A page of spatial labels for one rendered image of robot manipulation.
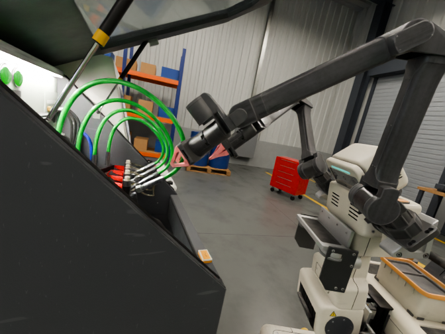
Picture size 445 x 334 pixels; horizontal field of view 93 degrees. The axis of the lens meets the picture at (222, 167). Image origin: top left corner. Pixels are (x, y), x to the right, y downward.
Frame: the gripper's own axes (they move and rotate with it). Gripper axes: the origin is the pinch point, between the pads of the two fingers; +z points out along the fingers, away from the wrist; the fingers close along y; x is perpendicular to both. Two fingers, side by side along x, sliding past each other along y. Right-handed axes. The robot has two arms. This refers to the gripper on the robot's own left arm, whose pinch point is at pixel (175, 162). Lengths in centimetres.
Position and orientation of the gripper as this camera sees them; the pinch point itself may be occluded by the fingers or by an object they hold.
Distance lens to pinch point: 65.6
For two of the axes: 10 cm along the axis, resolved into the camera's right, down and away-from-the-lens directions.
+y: -3.7, 3.4, -8.7
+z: -7.4, 4.5, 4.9
